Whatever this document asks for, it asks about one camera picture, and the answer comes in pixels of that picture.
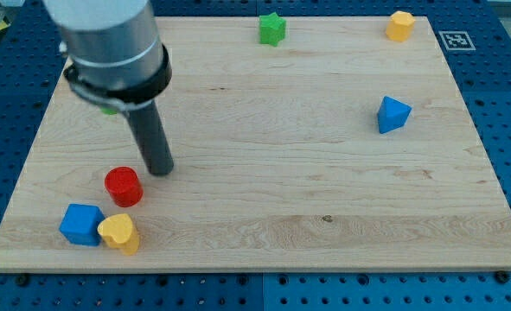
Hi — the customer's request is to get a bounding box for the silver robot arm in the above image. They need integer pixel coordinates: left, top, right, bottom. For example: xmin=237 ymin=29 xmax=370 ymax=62
xmin=43 ymin=0 xmax=172 ymax=111

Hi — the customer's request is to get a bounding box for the blue triangle block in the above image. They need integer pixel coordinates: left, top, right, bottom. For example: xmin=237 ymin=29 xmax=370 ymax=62
xmin=377 ymin=96 xmax=412 ymax=134

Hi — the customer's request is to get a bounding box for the wooden board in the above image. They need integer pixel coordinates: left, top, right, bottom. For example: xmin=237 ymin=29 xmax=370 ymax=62
xmin=0 ymin=16 xmax=511 ymax=273

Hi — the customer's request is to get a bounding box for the red cylinder block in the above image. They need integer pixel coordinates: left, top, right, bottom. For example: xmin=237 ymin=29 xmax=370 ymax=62
xmin=104 ymin=167 xmax=144 ymax=207

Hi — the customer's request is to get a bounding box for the yellow hexagon block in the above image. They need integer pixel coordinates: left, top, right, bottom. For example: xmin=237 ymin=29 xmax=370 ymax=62
xmin=386 ymin=10 xmax=416 ymax=42

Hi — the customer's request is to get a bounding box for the yellow heart block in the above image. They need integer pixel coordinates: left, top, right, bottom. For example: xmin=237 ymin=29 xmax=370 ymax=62
xmin=97 ymin=213 xmax=140 ymax=256

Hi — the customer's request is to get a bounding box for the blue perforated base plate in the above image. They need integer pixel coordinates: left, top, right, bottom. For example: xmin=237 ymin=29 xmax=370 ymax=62
xmin=0 ymin=0 xmax=511 ymax=310

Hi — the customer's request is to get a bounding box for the black pusher rod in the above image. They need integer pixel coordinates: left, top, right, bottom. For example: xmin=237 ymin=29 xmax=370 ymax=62
xmin=125 ymin=100 xmax=174 ymax=176

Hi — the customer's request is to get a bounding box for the white fiducial marker tag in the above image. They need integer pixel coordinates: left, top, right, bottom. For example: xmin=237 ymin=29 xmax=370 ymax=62
xmin=438 ymin=30 xmax=476 ymax=51

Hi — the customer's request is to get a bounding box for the blue cube block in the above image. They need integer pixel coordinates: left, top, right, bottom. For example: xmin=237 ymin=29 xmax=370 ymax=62
xmin=59 ymin=204 xmax=105 ymax=246

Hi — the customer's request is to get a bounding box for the green block behind arm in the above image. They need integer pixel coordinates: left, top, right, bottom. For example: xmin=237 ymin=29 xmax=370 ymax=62
xmin=99 ymin=107 xmax=118 ymax=115

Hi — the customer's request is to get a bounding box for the green star block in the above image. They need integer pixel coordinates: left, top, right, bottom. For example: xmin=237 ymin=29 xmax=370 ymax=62
xmin=259 ymin=12 xmax=286 ymax=47

